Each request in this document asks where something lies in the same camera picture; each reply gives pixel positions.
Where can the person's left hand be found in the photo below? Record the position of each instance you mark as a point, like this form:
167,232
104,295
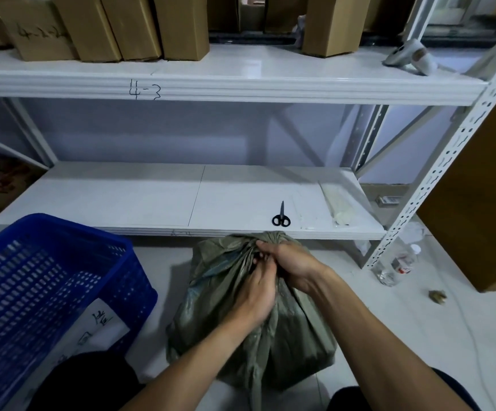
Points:
256,301

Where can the person's right hand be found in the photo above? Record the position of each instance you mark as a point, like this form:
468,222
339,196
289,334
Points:
297,267

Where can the green woven sack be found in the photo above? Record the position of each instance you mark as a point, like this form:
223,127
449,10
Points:
213,286

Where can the blue plastic basket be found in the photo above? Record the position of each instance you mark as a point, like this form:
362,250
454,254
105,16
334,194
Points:
25,273

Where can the person's left forearm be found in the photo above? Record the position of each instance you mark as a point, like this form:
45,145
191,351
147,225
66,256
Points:
188,368

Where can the person's right forearm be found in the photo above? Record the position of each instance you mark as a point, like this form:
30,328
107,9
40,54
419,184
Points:
385,351

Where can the clear bag of zip ties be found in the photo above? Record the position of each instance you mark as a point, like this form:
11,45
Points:
338,205

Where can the person's right leg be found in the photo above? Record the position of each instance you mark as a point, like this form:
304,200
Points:
350,400

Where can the black scissors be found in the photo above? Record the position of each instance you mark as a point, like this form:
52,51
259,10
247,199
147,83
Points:
281,219

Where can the clear plastic bottle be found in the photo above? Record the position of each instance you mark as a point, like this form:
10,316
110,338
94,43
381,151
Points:
398,265

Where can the small white packet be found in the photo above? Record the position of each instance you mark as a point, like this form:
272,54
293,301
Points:
387,200

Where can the white crumpled paper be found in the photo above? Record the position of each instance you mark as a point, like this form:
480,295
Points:
410,232

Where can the small brown crumpled object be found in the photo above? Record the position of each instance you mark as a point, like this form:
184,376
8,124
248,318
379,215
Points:
437,297

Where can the white paper label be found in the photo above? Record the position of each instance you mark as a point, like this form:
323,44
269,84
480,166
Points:
94,329

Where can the white metal shelf rack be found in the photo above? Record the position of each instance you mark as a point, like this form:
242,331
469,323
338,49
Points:
231,77

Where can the small white crumpled item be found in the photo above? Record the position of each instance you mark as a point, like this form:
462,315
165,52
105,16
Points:
301,32

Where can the white handheld scanner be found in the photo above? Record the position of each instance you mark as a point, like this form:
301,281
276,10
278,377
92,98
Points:
410,55

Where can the cube cardboard box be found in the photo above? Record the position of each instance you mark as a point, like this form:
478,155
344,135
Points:
333,25

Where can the large open cardboard box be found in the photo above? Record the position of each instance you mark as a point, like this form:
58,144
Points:
224,12
284,12
387,12

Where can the tall small cardboard box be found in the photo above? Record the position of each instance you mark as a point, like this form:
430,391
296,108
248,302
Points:
181,27
89,29
132,27

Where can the metal framed window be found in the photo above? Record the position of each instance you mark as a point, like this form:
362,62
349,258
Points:
466,17

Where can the handwritten cardboard box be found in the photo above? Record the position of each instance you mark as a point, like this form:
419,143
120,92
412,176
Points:
38,38

